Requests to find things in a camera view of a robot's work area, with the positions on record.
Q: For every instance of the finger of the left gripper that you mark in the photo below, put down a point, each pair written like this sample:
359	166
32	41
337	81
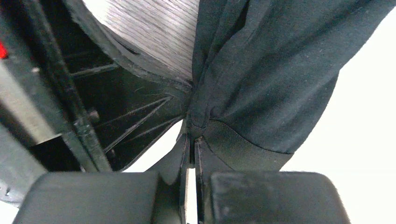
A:
134	60
133	113

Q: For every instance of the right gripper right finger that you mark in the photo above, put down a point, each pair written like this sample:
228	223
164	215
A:
226	196

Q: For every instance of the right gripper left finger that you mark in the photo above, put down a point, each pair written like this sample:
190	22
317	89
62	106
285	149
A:
155	196

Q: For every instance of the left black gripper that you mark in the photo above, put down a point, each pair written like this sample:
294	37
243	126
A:
44	125

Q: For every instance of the plain black underwear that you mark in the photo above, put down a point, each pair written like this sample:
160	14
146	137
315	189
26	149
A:
264	71

